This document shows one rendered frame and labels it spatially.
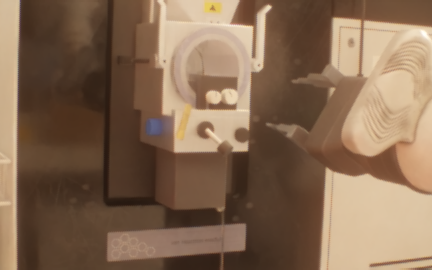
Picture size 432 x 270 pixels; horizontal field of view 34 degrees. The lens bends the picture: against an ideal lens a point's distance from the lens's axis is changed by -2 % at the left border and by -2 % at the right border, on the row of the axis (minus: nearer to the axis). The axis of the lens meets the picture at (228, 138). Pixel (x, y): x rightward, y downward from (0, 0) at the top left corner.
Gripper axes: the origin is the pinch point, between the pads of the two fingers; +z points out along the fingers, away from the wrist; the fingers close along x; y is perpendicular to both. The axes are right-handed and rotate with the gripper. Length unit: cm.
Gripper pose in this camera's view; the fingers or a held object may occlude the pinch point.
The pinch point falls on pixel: (280, 102)
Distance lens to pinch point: 64.6
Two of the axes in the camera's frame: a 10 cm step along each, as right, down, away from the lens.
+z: -4.5, -1.1, 8.9
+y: 7.4, 5.2, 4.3
